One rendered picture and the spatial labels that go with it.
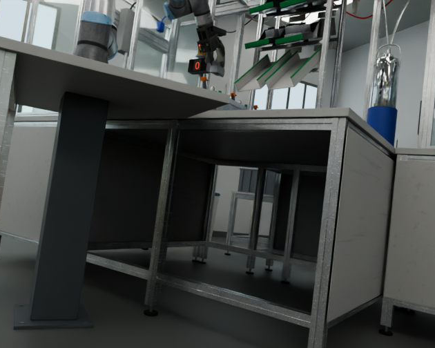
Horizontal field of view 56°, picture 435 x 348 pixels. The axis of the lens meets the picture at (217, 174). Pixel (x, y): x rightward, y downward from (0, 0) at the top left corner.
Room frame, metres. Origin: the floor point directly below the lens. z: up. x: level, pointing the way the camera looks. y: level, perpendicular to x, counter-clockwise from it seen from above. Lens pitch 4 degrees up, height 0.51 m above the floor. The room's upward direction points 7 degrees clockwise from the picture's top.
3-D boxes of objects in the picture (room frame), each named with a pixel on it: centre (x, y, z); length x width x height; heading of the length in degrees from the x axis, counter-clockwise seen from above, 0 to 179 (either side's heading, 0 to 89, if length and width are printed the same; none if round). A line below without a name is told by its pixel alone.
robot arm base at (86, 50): (1.56, 0.55, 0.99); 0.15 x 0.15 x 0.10
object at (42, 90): (1.58, 0.50, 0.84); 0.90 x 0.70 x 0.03; 26
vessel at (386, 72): (2.25, -0.87, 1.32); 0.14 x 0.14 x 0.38
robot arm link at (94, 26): (1.57, 0.55, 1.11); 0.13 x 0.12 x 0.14; 5
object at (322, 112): (2.30, -0.18, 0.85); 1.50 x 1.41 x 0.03; 55
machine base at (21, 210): (2.91, 0.69, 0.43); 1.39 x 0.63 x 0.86; 145
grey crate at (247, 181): (3.97, -0.58, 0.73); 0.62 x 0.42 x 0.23; 55
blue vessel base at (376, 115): (2.25, -0.87, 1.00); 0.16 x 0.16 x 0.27
